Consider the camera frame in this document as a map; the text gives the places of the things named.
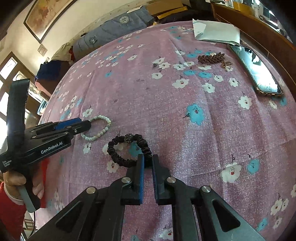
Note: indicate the wooden headboard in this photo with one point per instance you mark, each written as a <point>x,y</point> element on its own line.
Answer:
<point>274,46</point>

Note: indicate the white paper envelope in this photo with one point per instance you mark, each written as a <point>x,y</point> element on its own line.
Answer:
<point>212,31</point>

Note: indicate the blue clothes pile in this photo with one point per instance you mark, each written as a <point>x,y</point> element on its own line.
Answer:
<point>49,70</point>

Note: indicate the cardboard box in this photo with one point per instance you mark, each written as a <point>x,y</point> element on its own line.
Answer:
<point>162,9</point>

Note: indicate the framed wall picture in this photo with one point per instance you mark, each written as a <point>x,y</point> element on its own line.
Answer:
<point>43,15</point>

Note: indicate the bronze leaf hair clip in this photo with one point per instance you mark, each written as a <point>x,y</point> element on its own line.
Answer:
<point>218,58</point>

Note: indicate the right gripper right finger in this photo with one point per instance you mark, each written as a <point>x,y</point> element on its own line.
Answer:
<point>160,175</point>

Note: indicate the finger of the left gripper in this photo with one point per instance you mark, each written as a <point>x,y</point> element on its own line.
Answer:
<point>72,127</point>

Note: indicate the left hand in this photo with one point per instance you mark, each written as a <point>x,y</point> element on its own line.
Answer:
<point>13,179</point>

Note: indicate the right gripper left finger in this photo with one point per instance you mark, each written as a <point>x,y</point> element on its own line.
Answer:
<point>133,184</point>

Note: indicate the red sleeve forearm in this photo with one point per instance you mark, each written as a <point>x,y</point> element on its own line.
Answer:
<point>12,215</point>

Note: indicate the blue grey quilt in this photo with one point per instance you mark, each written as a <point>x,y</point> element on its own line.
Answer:
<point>113,29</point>

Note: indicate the smartphone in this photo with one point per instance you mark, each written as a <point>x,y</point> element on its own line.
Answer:
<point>263,80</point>

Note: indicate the black scrunchie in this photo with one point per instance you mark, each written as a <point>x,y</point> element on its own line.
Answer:
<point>124,150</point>

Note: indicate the red tray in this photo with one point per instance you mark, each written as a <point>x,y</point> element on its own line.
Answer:
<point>44,166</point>

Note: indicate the pink floral bedsheet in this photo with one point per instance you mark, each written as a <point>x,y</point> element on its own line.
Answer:
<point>206,123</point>

